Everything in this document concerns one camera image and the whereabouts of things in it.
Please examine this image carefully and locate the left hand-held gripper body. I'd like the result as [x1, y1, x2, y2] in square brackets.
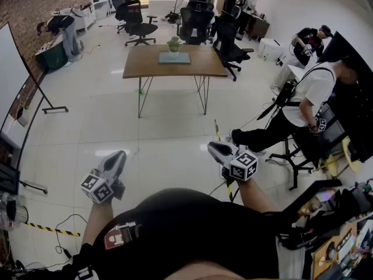
[80, 167, 126, 205]

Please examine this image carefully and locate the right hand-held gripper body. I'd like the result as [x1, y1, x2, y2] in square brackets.
[221, 145, 259, 183]

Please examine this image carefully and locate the grey-green tray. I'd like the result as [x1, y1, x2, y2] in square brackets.
[158, 52, 192, 65]

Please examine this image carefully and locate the small green potted plant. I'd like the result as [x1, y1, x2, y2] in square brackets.
[166, 36, 185, 60]

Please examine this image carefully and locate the person's left forearm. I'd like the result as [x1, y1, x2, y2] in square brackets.
[80, 201, 115, 247]

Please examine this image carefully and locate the person's right forearm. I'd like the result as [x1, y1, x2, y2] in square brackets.
[237, 178, 277, 215]

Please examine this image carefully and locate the black flat panel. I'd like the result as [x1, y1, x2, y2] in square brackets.
[280, 178, 344, 215]

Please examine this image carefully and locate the person's black t-shirt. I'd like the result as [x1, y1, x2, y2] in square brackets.
[62, 187, 292, 280]

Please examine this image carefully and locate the white bucket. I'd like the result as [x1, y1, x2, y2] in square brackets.
[16, 105, 31, 127]

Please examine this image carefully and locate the white desk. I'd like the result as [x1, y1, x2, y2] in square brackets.
[287, 64, 307, 85]

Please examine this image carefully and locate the wooden table with metal legs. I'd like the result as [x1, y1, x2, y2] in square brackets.
[122, 44, 228, 119]

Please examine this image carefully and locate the white cloth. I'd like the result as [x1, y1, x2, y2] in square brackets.
[275, 237, 306, 280]

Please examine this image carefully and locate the white plastic bin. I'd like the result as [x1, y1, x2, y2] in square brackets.
[258, 38, 287, 62]

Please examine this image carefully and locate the person's chin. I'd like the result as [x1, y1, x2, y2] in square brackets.
[164, 258, 248, 280]

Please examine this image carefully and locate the dark green bin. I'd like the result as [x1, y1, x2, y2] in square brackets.
[34, 41, 70, 73]

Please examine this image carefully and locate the cluttered wooden desk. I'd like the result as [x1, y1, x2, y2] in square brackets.
[310, 182, 373, 280]

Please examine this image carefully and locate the brown wooden cabinet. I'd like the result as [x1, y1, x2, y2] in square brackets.
[245, 12, 271, 42]

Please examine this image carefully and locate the large black screen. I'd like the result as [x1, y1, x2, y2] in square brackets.
[316, 30, 373, 163]

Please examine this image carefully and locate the whiteboard on rolling stand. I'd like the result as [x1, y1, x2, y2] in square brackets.
[0, 22, 69, 150]

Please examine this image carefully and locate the white cabinet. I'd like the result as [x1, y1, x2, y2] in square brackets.
[74, 3, 97, 34]

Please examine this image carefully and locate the black metal stand frame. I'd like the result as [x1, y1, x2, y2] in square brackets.
[266, 132, 327, 191]

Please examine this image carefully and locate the black floor cable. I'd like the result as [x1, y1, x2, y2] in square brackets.
[54, 213, 90, 260]

